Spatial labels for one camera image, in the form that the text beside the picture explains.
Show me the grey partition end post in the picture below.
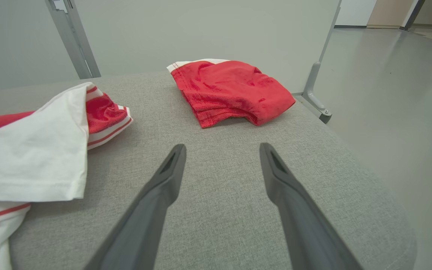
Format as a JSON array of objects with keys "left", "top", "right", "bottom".
[{"left": 301, "top": 0, "right": 342, "bottom": 125}]

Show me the red white garment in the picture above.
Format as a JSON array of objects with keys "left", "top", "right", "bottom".
[{"left": 166, "top": 58, "right": 296, "bottom": 129}]

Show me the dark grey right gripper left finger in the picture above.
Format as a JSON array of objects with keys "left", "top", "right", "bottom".
[{"left": 84, "top": 144, "right": 187, "bottom": 270}]

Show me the dark grey door frame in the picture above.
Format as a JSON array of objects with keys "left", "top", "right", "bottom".
[{"left": 400, "top": 0, "right": 426, "bottom": 31}]

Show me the beige door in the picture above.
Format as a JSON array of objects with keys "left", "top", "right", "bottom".
[{"left": 366, "top": 0, "right": 415, "bottom": 29}]

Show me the red and white t-shirt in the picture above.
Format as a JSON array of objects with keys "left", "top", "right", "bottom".
[{"left": 0, "top": 82, "right": 134, "bottom": 270}]

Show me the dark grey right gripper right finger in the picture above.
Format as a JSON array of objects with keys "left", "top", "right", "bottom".
[{"left": 259, "top": 142, "right": 363, "bottom": 270}]

